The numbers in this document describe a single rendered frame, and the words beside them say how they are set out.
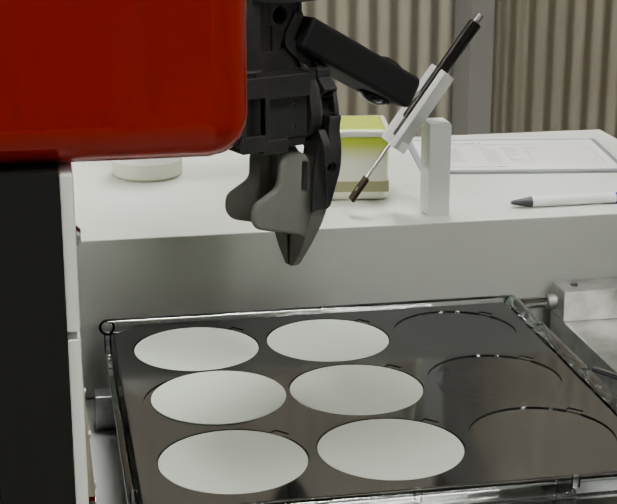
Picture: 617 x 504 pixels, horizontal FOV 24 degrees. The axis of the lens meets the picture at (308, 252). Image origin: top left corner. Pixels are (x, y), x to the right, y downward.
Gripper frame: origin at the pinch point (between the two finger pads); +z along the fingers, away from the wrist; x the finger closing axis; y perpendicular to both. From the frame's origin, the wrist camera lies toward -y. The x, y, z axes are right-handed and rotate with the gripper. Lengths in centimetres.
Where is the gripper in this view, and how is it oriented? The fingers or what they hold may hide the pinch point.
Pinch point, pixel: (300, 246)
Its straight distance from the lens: 109.3
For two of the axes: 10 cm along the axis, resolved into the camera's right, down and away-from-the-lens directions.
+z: 0.0, 9.6, 2.9
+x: 5.6, 2.4, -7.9
